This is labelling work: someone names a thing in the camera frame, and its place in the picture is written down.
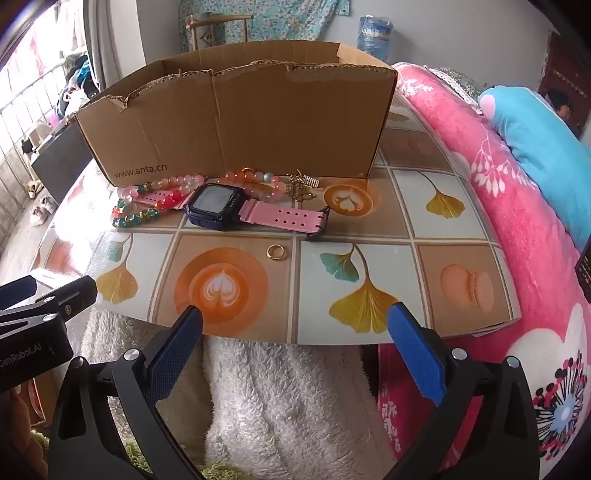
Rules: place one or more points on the water bottle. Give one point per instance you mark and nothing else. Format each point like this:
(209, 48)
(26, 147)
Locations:
(375, 39)

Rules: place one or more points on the black device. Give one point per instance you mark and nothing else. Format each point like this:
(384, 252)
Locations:
(584, 277)

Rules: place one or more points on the teal floral cloth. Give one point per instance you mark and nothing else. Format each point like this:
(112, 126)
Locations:
(286, 23)

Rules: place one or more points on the grey curtain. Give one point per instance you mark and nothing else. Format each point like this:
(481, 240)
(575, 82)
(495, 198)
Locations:
(106, 41)

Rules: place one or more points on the white fleece blanket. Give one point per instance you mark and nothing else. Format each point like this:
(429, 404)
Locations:
(286, 406)

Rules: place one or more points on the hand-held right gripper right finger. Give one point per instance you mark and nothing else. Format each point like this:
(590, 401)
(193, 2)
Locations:
(418, 355)

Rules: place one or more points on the printed leaf and coffee tablecloth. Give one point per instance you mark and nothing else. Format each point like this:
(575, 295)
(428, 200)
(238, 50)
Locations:
(406, 203)

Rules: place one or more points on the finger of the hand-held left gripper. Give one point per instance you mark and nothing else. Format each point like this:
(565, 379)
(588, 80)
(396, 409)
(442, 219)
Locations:
(16, 290)
(69, 297)

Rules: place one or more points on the black cabinet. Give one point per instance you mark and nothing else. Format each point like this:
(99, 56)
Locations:
(60, 161)

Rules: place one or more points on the brown cardboard box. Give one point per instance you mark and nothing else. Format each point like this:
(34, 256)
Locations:
(231, 120)

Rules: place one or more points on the tan slipper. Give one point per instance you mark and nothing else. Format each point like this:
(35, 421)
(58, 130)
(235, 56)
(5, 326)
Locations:
(34, 189)

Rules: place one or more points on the grey lace cloth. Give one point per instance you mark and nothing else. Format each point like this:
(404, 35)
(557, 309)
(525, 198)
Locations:
(457, 83)

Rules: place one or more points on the gold abacus pendant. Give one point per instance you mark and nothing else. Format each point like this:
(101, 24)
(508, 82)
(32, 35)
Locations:
(311, 181)

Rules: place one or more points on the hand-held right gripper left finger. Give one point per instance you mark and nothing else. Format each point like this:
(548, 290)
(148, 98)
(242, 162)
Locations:
(178, 350)

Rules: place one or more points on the wooden chair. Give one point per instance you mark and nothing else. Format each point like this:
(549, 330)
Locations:
(219, 18)

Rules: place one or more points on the green fuzzy cloth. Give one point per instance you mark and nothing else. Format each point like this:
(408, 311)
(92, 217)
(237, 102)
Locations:
(136, 450)

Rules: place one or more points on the blue pillow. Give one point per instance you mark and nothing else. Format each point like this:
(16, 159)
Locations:
(540, 138)

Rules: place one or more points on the pink floral blanket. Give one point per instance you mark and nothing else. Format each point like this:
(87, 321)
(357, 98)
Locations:
(508, 207)

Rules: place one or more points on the pile of clothes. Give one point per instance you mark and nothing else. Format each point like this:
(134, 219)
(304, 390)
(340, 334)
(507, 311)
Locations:
(78, 74)

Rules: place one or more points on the metal railing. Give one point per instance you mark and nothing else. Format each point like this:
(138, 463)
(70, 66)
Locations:
(18, 106)

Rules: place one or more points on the dark red door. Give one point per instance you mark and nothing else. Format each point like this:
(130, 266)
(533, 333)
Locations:
(563, 64)

